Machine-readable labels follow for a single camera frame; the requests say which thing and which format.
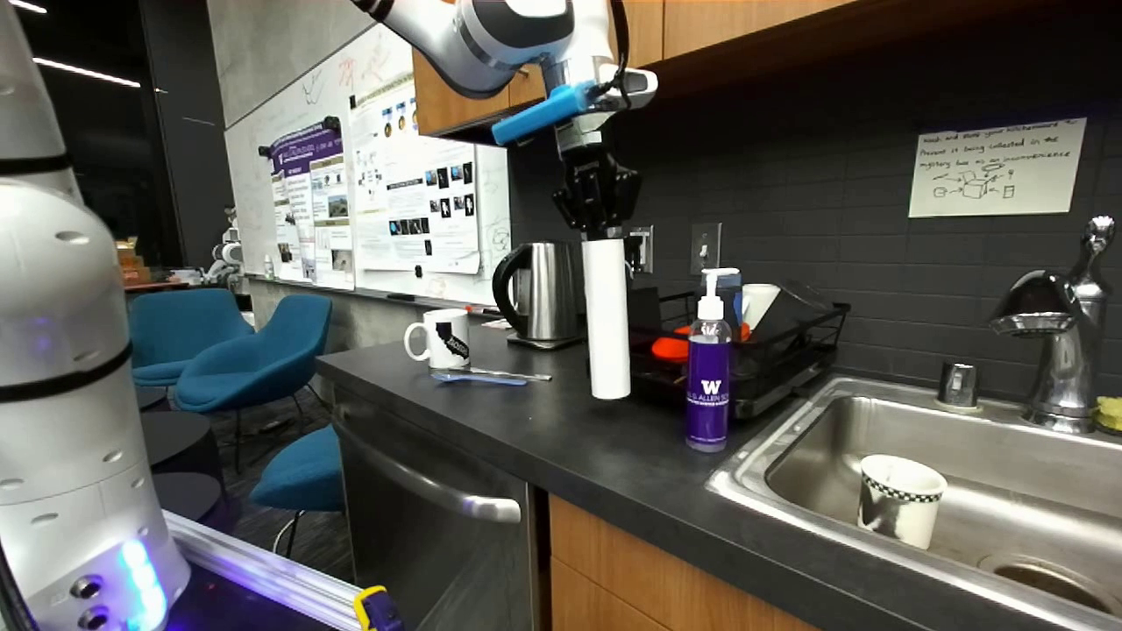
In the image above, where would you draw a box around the white wall outlet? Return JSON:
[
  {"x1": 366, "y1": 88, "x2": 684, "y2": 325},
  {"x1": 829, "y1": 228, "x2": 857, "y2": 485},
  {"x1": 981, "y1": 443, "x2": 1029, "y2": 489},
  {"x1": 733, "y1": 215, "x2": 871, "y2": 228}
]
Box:
[
  {"x1": 627, "y1": 226, "x2": 661, "y2": 281},
  {"x1": 690, "y1": 222, "x2": 730, "y2": 277}
]

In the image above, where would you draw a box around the yellow sponge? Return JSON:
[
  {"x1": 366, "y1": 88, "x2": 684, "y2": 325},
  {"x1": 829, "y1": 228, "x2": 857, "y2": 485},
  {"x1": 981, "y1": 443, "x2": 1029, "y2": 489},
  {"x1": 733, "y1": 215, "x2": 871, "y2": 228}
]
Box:
[{"x1": 1092, "y1": 393, "x2": 1122, "y2": 440}]

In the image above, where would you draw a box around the stainless steel dishwasher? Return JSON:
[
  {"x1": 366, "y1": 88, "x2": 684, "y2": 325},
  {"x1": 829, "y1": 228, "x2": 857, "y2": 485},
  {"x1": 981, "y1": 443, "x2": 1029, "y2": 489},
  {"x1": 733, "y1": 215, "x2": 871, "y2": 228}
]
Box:
[{"x1": 331, "y1": 390, "x2": 543, "y2": 631}]

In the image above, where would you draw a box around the purple soap pump bottle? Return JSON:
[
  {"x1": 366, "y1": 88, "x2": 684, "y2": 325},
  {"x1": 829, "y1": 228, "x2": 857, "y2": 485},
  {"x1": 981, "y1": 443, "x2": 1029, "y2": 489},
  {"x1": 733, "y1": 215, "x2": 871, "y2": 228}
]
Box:
[{"x1": 684, "y1": 269, "x2": 740, "y2": 455}]

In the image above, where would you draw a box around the white dish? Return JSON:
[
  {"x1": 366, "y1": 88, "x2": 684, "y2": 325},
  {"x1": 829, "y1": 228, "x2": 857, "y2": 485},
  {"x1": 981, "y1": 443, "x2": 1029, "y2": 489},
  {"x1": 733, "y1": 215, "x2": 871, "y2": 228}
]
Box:
[{"x1": 735, "y1": 281, "x2": 787, "y2": 340}]

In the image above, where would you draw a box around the robot base platform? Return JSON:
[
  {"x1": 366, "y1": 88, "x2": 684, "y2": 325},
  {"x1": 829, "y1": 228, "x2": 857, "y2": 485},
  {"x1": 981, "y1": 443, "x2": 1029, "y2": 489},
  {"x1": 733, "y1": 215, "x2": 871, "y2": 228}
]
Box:
[{"x1": 160, "y1": 508, "x2": 407, "y2": 631}]

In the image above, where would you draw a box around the small metal sink knob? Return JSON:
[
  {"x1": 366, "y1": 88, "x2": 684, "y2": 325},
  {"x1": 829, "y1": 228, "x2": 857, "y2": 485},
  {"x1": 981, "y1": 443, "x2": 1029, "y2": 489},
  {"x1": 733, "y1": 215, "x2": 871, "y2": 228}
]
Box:
[{"x1": 940, "y1": 358, "x2": 985, "y2": 410}]

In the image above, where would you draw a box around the white mug black print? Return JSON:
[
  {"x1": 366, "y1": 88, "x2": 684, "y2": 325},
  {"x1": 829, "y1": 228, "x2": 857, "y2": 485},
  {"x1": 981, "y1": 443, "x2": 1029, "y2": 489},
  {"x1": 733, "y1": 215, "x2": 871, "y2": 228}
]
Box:
[{"x1": 400, "y1": 306, "x2": 474, "y2": 374}]

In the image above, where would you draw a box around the black wire dish rack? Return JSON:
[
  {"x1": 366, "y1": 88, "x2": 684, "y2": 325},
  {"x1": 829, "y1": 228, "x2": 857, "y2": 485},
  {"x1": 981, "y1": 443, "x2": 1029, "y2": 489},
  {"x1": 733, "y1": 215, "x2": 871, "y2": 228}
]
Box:
[{"x1": 627, "y1": 277, "x2": 857, "y2": 429}]

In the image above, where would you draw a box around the wooden lower cabinet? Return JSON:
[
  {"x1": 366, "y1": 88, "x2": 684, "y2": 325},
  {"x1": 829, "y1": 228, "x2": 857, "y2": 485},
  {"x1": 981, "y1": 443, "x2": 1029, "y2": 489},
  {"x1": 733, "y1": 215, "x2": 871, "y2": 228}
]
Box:
[{"x1": 543, "y1": 494, "x2": 821, "y2": 631}]

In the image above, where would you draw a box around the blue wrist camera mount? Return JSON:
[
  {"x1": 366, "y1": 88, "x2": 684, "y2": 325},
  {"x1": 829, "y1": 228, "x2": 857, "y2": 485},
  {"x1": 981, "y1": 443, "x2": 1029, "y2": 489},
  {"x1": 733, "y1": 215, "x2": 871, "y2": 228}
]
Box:
[{"x1": 486, "y1": 78, "x2": 601, "y2": 150}]

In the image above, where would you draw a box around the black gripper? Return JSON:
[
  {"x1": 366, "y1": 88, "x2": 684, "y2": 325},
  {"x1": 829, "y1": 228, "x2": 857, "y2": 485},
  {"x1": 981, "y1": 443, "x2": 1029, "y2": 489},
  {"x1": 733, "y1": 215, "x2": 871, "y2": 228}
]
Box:
[{"x1": 552, "y1": 139, "x2": 644, "y2": 244}]

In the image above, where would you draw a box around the white handwritten note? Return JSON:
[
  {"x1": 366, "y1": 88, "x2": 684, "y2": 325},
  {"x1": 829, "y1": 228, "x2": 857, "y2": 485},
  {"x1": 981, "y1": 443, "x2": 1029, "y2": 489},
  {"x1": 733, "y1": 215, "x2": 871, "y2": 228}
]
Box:
[{"x1": 904, "y1": 116, "x2": 1092, "y2": 222}]

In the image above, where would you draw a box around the white mug checkered rim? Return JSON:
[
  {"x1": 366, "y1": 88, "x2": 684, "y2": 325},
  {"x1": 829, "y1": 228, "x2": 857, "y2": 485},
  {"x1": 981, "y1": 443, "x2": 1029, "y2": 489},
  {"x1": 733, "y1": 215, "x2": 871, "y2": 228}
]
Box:
[{"x1": 857, "y1": 454, "x2": 953, "y2": 558}]

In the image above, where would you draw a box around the metal dishwasher handle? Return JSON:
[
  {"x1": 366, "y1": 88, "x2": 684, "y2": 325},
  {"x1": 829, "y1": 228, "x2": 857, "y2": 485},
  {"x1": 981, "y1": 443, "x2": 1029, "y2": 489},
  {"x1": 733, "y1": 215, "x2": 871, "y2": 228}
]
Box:
[{"x1": 333, "y1": 420, "x2": 526, "y2": 529}]

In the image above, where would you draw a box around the blue dish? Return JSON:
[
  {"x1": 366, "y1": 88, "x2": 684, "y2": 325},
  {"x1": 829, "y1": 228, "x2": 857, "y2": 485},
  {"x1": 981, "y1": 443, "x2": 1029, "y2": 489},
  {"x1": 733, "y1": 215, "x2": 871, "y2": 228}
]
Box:
[{"x1": 700, "y1": 268, "x2": 746, "y2": 338}]

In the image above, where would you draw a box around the stainless steel sink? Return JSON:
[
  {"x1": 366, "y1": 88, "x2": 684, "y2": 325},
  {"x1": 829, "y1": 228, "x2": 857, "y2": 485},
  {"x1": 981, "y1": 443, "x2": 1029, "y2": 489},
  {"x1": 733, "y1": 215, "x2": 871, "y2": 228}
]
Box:
[{"x1": 706, "y1": 374, "x2": 1122, "y2": 631}]

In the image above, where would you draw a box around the steel electric kettle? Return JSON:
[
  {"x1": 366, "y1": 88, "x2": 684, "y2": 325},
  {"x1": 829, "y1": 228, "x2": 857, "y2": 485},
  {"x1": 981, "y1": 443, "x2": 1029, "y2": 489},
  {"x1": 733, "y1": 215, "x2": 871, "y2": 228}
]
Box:
[{"x1": 490, "y1": 240, "x2": 588, "y2": 353}]

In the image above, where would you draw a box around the white tissue roll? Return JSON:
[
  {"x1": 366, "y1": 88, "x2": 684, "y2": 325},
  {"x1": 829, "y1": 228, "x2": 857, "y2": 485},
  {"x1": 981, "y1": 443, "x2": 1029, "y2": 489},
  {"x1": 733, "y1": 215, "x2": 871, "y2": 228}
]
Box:
[{"x1": 580, "y1": 235, "x2": 635, "y2": 402}]

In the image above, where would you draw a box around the orange plastic dish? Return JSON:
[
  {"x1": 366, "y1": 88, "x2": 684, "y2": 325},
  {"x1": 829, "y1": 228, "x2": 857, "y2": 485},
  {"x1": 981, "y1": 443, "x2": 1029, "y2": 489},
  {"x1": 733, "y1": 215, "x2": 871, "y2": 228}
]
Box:
[{"x1": 650, "y1": 331, "x2": 696, "y2": 372}]

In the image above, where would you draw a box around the white poster with photos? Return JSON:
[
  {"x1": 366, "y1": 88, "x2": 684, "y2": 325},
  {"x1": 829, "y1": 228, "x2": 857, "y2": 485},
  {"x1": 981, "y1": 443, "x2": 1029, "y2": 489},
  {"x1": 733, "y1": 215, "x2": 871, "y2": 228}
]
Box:
[{"x1": 346, "y1": 75, "x2": 486, "y2": 281}]

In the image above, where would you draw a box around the poster with purple header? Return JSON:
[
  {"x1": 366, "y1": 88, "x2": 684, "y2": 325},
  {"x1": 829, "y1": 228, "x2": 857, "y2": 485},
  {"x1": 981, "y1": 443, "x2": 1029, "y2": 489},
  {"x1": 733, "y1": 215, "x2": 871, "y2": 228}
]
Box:
[{"x1": 259, "y1": 116, "x2": 360, "y2": 291}]

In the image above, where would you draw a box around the chrome faucet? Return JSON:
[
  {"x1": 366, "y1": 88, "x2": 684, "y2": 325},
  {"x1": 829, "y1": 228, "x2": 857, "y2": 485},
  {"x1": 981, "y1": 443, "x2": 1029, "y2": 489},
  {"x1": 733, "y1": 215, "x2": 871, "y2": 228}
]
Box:
[{"x1": 992, "y1": 215, "x2": 1122, "y2": 440}]

